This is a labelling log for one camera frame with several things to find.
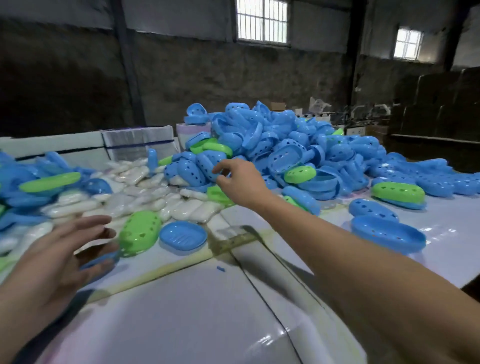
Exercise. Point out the person's left hand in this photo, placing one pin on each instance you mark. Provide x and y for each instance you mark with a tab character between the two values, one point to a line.
41	273

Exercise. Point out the person's right hand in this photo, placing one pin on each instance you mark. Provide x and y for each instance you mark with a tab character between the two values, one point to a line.
245	183

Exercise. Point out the person's right thumb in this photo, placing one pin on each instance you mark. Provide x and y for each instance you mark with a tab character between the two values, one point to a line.
224	184

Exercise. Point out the person's left thumb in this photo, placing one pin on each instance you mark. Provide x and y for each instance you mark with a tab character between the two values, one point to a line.
98	254

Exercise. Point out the blue soap dish piece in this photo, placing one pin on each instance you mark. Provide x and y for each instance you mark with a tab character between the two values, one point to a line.
101	264

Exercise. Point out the person's right forearm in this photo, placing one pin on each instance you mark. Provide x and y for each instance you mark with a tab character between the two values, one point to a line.
356	262

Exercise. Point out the person's left forearm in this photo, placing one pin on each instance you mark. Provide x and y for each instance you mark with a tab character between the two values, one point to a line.
17	326

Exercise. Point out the green soap dish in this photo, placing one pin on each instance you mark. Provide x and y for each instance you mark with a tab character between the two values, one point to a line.
213	147
218	195
398	192
49	182
300	174

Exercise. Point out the green perforated soap dish lid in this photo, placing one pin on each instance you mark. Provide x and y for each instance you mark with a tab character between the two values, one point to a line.
139	232

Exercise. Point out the pale pink plastic bucket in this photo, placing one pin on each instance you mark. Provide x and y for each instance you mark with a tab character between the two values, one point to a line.
189	132

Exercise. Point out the blue ribbed soap dish tray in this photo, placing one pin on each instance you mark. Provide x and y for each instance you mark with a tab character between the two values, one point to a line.
183	235

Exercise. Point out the pile of wrapped white soap bars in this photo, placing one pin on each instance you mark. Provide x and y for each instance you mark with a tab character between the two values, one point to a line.
150	195

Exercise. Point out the yellowish tape strip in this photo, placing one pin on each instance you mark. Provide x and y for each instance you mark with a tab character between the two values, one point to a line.
180	262

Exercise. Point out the large pile of blue soap dishes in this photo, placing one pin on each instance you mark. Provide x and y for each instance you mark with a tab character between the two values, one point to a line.
300	146

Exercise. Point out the small pile of blue soap dishes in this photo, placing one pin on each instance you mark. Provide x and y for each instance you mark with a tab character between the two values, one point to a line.
33	198

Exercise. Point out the bundle of white sheets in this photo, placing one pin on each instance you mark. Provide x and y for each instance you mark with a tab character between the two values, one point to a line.
138	142

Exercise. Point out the small cardboard box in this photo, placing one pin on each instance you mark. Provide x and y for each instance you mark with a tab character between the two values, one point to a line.
278	105

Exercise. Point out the white plastic bag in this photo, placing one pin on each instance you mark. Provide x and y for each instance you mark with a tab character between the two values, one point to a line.
319	105

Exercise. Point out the blue perforated soap dish lid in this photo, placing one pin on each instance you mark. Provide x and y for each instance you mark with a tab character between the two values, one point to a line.
373	209

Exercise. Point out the dark steel pillar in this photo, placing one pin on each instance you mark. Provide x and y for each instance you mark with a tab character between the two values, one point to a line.
356	52
127	63

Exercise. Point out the large barred window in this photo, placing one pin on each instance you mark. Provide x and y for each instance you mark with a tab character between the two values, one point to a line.
261	19

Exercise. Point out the blue oval soap dish base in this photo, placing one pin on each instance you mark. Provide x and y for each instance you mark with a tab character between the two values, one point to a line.
388	234

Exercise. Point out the stack of cardboard boxes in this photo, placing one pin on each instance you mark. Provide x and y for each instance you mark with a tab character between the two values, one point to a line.
438	105

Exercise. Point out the small barred window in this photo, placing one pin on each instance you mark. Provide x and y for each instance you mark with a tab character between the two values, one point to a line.
408	44

